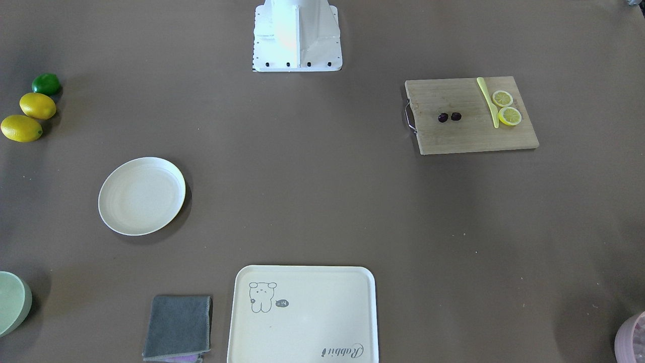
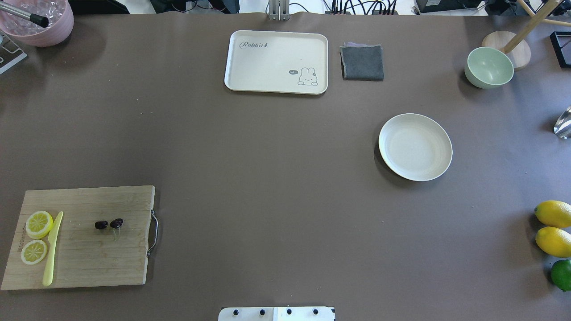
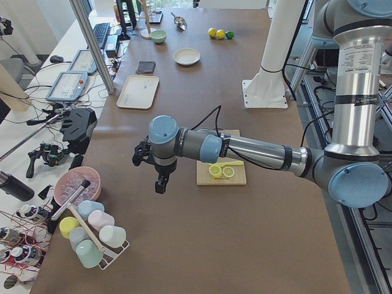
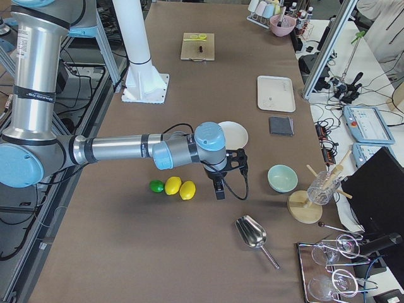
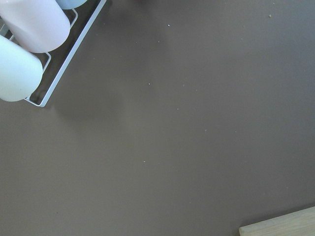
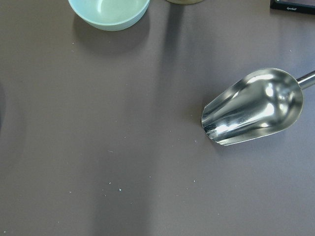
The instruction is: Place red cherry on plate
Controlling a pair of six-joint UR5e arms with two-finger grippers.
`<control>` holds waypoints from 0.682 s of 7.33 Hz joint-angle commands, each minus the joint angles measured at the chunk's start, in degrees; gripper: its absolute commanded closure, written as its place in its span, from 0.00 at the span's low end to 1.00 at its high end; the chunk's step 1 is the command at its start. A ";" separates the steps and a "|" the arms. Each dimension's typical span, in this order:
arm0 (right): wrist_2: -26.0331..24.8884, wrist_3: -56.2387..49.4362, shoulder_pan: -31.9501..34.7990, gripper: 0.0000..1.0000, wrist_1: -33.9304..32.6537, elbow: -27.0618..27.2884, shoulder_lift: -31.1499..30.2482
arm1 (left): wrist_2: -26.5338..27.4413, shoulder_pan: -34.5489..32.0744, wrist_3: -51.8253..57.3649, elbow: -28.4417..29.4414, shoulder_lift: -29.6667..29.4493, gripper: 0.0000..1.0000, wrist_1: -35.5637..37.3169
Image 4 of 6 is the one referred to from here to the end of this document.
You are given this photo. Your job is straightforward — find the white round plate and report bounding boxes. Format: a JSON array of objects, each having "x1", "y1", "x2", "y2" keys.
[{"x1": 218, "y1": 121, "x2": 249, "y2": 150}]

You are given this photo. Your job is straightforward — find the mint green bowl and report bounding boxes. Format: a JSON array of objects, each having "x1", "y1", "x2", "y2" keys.
[{"x1": 267, "y1": 165, "x2": 298, "y2": 193}]

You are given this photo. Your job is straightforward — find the clear glass tumbler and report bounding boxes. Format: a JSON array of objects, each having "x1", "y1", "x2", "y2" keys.
[{"x1": 307, "y1": 171, "x2": 340, "y2": 206}]

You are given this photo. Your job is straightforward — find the green lime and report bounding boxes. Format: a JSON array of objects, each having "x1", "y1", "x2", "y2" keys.
[{"x1": 149, "y1": 180, "x2": 165, "y2": 193}]

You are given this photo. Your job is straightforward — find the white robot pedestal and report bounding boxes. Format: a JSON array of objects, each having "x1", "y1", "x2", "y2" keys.
[{"x1": 113, "y1": 0, "x2": 169, "y2": 104}]

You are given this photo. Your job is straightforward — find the blue teach pendant lower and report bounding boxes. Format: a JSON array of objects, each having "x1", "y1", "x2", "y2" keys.
[{"x1": 352, "y1": 143, "x2": 394, "y2": 168}]

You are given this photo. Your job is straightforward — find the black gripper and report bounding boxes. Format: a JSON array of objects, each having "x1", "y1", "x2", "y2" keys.
[{"x1": 203, "y1": 148, "x2": 248, "y2": 199}]

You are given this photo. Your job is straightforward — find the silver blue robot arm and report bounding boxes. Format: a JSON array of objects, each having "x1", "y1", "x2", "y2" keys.
[{"x1": 1, "y1": 1, "x2": 248, "y2": 199}]

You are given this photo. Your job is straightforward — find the wine glass lower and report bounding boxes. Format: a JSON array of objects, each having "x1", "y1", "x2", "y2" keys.
[{"x1": 308, "y1": 269, "x2": 359, "y2": 302}]

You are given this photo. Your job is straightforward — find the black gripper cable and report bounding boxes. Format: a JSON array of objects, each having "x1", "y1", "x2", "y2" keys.
[{"x1": 163, "y1": 123, "x2": 249, "y2": 201}]

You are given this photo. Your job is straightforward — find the black monitor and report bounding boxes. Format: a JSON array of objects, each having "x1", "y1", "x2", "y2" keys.
[{"x1": 342, "y1": 147, "x2": 403, "y2": 235}]

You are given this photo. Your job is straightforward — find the pastel cup rack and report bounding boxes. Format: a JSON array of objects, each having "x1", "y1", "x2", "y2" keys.
[{"x1": 247, "y1": 0, "x2": 283, "y2": 27}]

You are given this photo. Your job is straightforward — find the metal glass rack tray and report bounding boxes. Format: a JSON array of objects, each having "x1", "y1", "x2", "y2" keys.
[{"x1": 297, "y1": 239, "x2": 378, "y2": 302}]

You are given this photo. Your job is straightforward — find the blue teach pendant upper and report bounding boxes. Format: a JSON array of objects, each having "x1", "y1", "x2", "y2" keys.
[{"x1": 343, "y1": 105, "x2": 395, "y2": 145}]

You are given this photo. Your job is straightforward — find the grey folded cloth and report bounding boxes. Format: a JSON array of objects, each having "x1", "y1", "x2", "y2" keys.
[{"x1": 269, "y1": 116, "x2": 294, "y2": 136}]

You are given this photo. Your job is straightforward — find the white rectangular tray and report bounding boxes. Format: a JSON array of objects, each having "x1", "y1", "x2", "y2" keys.
[{"x1": 257, "y1": 75, "x2": 295, "y2": 113}]

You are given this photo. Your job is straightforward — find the yellow lemon right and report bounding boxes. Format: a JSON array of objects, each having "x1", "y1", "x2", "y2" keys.
[{"x1": 179, "y1": 181, "x2": 196, "y2": 201}]

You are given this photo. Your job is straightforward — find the metal scoop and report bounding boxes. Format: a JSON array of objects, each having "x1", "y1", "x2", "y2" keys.
[{"x1": 235, "y1": 215, "x2": 280, "y2": 270}]

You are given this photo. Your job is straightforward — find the bottles in red rack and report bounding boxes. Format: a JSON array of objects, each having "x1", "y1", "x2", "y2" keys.
[{"x1": 287, "y1": 1, "x2": 314, "y2": 40}]

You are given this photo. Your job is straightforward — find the yellow green plastic tool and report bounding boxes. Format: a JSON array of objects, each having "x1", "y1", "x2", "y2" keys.
[{"x1": 183, "y1": 33, "x2": 208, "y2": 42}]

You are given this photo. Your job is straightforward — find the yellow lemon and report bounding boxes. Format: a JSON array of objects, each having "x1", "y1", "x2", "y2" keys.
[
  {"x1": 164, "y1": 176, "x2": 182, "y2": 195},
  {"x1": 179, "y1": 181, "x2": 196, "y2": 201}
]

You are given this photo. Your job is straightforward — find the blue teach pendant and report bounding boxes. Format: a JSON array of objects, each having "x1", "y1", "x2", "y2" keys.
[
  {"x1": 352, "y1": 143, "x2": 394, "y2": 168},
  {"x1": 343, "y1": 105, "x2": 395, "y2": 145}
]

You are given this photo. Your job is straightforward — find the pink bowl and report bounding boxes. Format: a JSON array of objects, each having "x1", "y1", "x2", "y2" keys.
[{"x1": 270, "y1": 15, "x2": 296, "y2": 37}]

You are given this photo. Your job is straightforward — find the aluminium frame post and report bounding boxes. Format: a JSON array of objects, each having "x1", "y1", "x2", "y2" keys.
[{"x1": 302, "y1": 0, "x2": 358, "y2": 101}]

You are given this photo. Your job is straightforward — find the wine glass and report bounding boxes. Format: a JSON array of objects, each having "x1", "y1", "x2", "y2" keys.
[
  {"x1": 308, "y1": 269, "x2": 359, "y2": 302},
  {"x1": 311, "y1": 234, "x2": 360, "y2": 266}
]

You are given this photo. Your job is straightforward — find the wooden cup stand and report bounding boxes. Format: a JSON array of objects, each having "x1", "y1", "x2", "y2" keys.
[{"x1": 287, "y1": 150, "x2": 352, "y2": 224}]

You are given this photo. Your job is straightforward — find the wooden cutting board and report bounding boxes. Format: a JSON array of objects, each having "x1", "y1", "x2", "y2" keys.
[{"x1": 180, "y1": 32, "x2": 215, "y2": 61}]

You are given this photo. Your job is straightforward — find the wine glass upper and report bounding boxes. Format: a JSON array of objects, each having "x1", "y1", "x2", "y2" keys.
[{"x1": 311, "y1": 234, "x2": 360, "y2": 266}]

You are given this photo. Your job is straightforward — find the yellow lemon left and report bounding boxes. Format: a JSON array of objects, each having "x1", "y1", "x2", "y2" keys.
[{"x1": 164, "y1": 176, "x2": 182, "y2": 195}]

